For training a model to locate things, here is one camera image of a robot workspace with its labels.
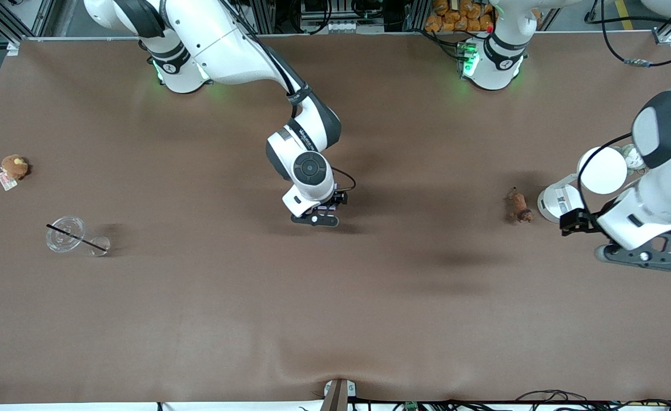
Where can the black straw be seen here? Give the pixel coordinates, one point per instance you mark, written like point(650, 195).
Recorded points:
point(78, 238)

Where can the clear glass cup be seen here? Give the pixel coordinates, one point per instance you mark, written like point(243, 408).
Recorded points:
point(61, 240)

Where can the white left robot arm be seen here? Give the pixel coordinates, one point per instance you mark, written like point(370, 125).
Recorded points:
point(666, 188)

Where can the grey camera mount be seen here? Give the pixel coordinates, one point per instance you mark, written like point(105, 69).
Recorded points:
point(338, 394)

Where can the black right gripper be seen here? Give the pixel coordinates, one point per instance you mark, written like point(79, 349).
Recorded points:
point(337, 199)

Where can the brown plush toy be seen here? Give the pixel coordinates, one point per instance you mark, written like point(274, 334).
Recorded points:
point(13, 167)

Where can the orange snack bags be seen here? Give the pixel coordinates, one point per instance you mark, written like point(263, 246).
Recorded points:
point(461, 14)

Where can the grey plush toy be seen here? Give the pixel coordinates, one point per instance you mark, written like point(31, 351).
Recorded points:
point(632, 157)

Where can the grey metal device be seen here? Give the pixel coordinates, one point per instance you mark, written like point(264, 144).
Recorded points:
point(332, 23)

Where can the brown lion statue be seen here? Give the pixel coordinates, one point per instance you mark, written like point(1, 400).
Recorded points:
point(519, 204)

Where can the white desk lamp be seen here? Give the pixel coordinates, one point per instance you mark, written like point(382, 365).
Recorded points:
point(601, 171)

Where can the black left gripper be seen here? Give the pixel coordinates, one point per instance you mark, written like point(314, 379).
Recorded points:
point(588, 220)

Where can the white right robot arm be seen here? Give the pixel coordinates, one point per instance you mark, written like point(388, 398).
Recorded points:
point(226, 45)

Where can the small clear glass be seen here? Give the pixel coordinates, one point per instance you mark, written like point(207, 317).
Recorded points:
point(101, 247)

